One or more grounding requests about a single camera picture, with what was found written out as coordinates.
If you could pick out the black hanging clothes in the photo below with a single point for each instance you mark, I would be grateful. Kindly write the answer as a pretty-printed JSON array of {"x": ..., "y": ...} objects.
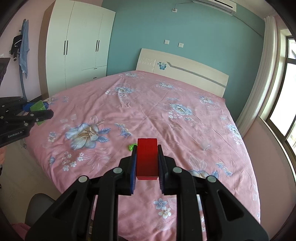
[{"x": 16, "y": 45}]

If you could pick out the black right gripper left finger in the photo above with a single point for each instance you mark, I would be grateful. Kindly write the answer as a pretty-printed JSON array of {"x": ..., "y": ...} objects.
[{"x": 89, "y": 207}]

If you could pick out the grey stool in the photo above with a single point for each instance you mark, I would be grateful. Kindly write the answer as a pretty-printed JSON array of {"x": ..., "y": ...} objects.
[{"x": 38, "y": 204}]

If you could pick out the blue hanging towel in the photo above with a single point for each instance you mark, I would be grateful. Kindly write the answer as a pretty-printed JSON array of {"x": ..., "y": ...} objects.
[{"x": 23, "y": 48}]

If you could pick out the clear plastic cup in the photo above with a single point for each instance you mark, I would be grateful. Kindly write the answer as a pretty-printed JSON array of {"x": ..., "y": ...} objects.
[{"x": 205, "y": 145}]

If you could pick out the white curtain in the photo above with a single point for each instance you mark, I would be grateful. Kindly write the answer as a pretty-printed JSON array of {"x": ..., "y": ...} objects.
[{"x": 267, "y": 82}]

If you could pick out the blue coat stand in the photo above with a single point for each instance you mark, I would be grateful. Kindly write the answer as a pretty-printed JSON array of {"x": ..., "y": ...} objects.
[{"x": 22, "y": 85}]

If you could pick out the window with frame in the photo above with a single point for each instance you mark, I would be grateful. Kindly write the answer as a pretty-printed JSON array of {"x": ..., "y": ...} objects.
[{"x": 279, "y": 111}]

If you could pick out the red toy block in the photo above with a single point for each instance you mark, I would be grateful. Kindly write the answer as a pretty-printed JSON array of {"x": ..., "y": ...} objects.
[{"x": 147, "y": 159}]

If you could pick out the white wall switch right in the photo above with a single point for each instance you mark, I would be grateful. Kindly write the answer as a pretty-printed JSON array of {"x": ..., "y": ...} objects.
[{"x": 180, "y": 44}]

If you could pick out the pink floral bed sheet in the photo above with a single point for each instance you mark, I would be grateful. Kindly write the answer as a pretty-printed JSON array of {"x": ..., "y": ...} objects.
[{"x": 97, "y": 124}]

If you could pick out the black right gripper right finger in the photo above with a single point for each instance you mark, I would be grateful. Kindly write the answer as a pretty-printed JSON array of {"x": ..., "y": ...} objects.
[{"x": 224, "y": 216}]

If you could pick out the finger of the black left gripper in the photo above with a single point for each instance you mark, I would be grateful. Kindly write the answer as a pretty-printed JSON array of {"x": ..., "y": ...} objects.
[
  {"x": 26, "y": 107},
  {"x": 23, "y": 118}
]

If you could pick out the cream wooden headboard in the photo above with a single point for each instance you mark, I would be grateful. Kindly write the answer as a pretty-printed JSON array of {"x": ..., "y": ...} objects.
[{"x": 184, "y": 70}]

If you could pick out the small green wrapper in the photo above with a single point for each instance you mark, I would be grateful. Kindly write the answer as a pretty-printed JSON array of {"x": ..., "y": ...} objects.
[{"x": 130, "y": 147}]

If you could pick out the white wardrobe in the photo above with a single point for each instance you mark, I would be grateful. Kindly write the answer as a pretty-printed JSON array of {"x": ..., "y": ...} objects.
[{"x": 73, "y": 45}]

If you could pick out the green toy block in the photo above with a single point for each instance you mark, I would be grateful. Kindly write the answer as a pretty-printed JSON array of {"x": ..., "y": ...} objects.
[{"x": 37, "y": 107}]

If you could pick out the white air conditioner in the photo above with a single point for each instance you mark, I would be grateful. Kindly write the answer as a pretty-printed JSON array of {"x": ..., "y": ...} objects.
[{"x": 226, "y": 6}]

